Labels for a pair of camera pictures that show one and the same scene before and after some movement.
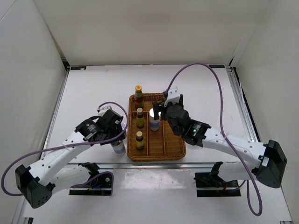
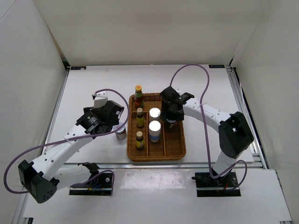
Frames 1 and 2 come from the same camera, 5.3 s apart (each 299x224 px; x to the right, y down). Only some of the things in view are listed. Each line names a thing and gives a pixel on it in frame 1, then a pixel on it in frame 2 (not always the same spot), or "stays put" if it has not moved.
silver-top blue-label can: x=119 y=148 → x=154 y=129
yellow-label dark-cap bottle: x=140 y=118 stays put
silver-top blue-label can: x=154 y=124 stays put
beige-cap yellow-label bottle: x=139 y=142 stays put
